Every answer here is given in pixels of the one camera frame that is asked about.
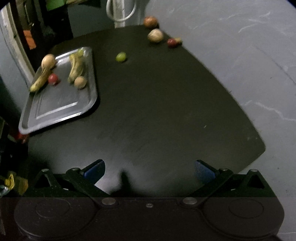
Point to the silver metal tray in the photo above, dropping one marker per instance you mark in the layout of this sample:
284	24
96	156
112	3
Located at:
53	104

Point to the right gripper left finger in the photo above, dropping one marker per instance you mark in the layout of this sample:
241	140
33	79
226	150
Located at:
77	182

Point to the red cherry tomato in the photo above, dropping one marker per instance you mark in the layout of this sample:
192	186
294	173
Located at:
53	79
172	43

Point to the red capped jar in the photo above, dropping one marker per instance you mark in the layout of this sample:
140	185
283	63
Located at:
22	138

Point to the dark spotted banana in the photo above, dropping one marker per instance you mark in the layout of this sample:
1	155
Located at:
40	79

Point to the black table mat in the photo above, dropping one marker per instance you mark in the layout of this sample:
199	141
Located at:
159	112

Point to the red pomegranate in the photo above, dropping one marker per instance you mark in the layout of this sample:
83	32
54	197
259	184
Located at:
150	22

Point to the yellow spotted banana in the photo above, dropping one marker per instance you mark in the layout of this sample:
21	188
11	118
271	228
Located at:
77	67

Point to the small tan fruit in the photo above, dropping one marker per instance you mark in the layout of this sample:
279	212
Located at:
178	41
80	82

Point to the green box on shelf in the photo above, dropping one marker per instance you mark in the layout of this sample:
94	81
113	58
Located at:
54	4

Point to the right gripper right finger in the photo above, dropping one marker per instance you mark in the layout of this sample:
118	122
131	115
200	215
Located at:
225	183

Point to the green grape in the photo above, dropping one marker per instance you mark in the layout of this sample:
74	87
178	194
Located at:
80	53
121	57

